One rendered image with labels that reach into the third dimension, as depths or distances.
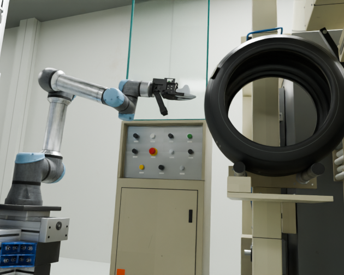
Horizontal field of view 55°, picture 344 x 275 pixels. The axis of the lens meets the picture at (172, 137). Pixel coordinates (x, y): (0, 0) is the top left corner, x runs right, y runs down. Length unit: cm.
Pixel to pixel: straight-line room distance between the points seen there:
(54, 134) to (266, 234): 110
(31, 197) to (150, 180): 78
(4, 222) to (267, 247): 115
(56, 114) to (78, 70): 364
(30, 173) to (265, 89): 117
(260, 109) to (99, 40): 391
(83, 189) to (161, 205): 285
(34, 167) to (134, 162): 78
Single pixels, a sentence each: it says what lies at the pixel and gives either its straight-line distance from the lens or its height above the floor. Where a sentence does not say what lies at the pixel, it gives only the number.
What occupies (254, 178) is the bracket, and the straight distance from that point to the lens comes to 162.
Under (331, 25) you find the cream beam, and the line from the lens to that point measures 186.
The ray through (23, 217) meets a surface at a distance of 149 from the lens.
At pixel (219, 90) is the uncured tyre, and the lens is 136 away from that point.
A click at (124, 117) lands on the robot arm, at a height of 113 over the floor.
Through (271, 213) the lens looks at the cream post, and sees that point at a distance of 164.
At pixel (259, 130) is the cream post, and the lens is 169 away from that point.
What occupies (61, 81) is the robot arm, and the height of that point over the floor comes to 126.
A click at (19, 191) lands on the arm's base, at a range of 152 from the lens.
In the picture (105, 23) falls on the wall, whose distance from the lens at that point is 540.
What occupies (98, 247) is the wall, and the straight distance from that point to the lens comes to 461.
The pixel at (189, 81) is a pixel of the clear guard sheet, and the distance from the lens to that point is 215.
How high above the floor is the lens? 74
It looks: 12 degrees up
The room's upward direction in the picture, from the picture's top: 3 degrees clockwise
